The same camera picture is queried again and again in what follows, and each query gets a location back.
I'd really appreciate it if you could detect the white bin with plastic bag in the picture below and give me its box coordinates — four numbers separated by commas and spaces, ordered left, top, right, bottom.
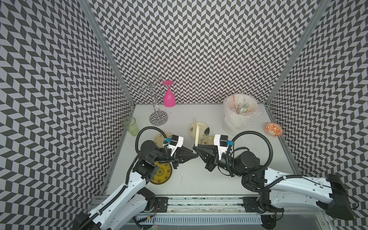
223, 94, 262, 135

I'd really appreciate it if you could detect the green translucent plastic cup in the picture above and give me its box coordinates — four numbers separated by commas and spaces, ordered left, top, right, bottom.
123, 117, 140, 136

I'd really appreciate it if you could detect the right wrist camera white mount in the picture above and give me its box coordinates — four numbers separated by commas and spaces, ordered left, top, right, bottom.
214, 134, 233, 160

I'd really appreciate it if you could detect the cream plate left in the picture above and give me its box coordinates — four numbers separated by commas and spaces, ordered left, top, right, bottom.
153, 132, 172, 148

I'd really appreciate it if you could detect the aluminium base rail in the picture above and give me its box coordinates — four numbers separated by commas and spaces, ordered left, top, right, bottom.
83, 195, 328, 230

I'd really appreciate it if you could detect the small orange patterned dish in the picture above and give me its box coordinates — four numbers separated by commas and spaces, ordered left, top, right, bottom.
265, 123, 284, 137

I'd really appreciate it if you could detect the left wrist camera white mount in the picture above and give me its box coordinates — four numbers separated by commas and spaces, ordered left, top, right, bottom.
164, 135, 184, 157

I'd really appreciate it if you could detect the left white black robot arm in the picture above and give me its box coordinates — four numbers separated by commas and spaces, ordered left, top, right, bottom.
72, 126, 198, 230

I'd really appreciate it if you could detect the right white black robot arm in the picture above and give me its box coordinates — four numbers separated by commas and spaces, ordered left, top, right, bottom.
193, 131, 357, 220

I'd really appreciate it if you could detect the dark yellow patterned plate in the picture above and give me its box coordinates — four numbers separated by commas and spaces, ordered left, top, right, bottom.
150, 162, 173, 185

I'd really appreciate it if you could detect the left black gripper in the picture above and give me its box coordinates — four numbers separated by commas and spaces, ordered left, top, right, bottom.
150, 144, 196, 168

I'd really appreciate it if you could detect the metal wire cup rack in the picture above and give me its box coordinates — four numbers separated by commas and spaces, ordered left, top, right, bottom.
131, 74, 168, 126

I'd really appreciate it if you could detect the pink plastic goblet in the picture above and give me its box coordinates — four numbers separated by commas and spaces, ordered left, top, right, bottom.
163, 80, 176, 107

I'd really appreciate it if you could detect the cream plate centre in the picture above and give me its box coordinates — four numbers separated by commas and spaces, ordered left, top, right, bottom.
201, 136, 214, 145

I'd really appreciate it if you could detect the cream plate with dark mark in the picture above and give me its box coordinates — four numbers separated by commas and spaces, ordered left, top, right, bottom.
189, 122, 209, 140

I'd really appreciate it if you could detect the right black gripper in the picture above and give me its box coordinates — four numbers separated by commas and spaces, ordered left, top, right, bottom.
192, 145, 244, 178

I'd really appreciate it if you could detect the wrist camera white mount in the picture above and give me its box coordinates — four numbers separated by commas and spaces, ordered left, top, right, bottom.
214, 134, 233, 160
164, 135, 184, 157

